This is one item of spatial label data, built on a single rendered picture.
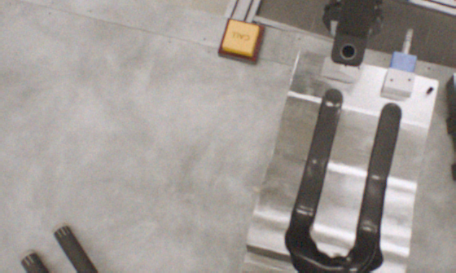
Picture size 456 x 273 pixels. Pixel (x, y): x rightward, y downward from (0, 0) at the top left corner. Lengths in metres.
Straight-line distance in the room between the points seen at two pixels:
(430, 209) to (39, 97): 0.79
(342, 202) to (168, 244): 0.34
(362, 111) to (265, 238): 0.29
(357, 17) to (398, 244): 0.38
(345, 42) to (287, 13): 1.07
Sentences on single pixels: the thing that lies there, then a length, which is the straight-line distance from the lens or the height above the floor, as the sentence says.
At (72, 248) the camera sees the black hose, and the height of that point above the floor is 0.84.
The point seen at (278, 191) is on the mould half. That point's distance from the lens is 0.99.
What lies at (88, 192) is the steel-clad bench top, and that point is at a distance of 1.17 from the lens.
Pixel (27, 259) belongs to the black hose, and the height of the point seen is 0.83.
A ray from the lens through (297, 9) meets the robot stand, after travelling 1.89.
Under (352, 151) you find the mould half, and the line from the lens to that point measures 1.04.
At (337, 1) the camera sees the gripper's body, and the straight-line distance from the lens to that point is 0.84.
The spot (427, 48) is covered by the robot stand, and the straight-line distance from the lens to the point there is 1.88.
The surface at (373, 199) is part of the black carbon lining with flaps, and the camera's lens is 1.02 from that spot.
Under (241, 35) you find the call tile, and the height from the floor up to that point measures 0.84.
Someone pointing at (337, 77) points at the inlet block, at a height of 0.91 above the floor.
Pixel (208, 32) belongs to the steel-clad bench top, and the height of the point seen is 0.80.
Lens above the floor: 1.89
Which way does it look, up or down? 75 degrees down
